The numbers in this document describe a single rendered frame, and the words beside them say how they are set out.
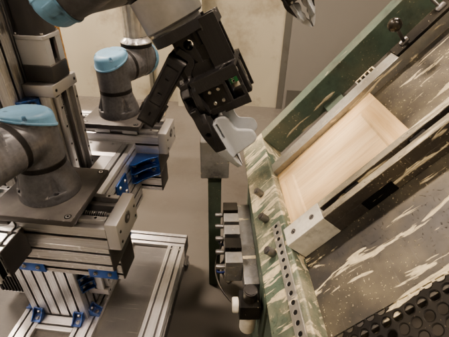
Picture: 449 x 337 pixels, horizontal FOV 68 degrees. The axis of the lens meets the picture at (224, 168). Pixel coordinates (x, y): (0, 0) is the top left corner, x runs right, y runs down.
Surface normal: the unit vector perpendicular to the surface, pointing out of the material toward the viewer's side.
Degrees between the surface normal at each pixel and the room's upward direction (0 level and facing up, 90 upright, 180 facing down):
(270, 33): 90
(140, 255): 0
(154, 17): 95
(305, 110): 90
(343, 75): 90
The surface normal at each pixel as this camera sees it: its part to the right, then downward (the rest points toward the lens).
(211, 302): 0.02, -0.83
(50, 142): 0.94, 0.20
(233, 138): -0.09, 0.59
